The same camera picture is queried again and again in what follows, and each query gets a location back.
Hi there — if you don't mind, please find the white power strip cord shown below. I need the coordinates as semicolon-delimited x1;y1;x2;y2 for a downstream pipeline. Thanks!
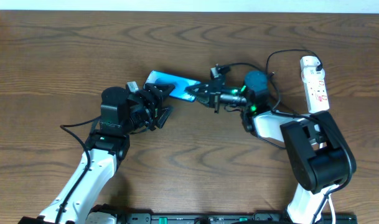
313;123;337;224

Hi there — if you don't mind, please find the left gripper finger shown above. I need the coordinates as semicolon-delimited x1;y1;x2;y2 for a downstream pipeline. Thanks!
156;106;173;129
144;83;175;100

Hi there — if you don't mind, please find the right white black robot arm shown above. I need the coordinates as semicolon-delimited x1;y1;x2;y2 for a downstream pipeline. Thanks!
185;71;357;223

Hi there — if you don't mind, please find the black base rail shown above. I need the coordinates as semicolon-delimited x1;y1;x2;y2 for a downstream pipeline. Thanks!
114;212;358;224

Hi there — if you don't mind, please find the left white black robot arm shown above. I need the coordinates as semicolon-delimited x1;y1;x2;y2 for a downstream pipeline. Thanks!
20;82;175;224

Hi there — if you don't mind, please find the white power strip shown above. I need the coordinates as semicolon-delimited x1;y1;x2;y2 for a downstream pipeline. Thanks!
304;79;330;113

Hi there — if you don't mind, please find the blue screen Galaxy smartphone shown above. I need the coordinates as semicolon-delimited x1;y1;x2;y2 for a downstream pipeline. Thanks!
145;70;200;102

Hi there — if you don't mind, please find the black charging cable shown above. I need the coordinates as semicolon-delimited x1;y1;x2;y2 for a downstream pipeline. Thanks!
265;49;324;113

